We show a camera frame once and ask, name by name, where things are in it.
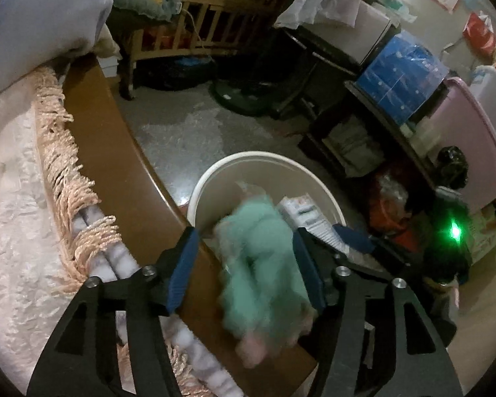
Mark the blue wrapped box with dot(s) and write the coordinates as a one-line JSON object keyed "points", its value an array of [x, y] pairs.
{"points": [[401, 70]]}

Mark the peach fringed bedspread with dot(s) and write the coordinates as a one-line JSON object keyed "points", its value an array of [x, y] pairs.
{"points": [[16, 215]]}

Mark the grey white striped mattress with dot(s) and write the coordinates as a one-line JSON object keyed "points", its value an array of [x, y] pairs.
{"points": [[120, 256]]}

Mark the blue-grey quilt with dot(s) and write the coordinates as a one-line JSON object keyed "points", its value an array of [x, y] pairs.
{"points": [[45, 20]]}

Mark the pink storage bin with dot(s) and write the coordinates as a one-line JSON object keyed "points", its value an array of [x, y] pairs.
{"points": [[471, 140]]}

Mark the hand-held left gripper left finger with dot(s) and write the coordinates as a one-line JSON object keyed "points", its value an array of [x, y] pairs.
{"points": [[184, 269]]}

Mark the olive and white carton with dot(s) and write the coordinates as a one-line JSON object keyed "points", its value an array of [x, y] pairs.
{"points": [[306, 213]]}

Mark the black plastic bag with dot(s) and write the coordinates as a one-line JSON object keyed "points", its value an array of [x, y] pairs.
{"points": [[452, 165]]}

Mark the black fan base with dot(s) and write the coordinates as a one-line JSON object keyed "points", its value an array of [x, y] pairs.
{"points": [[248, 99]]}

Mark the white bucket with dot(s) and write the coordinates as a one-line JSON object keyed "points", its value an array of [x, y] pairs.
{"points": [[219, 182]]}

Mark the orange bag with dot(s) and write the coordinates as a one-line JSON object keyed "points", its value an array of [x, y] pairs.
{"points": [[392, 206]]}

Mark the red bag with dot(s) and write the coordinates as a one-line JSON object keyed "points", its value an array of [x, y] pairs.
{"points": [[479, 33]]}

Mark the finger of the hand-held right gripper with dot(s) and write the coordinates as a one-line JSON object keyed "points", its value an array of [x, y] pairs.
{"points": [[353, 238]]}

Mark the wooden bed frame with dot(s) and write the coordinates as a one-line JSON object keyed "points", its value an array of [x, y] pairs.
{"points": [[120, 165]]}

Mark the green cushion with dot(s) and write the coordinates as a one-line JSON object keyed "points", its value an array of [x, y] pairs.
{"points": [[144, 4]]}

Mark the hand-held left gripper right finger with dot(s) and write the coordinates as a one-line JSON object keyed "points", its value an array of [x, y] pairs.
{"points": [[310, 269]]}

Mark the wooden crib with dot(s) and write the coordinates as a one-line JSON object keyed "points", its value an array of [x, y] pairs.
{"points": [[206, 20]]}

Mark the dark low shelf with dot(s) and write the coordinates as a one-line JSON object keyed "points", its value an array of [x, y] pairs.
{"points": [[355, 132]]}

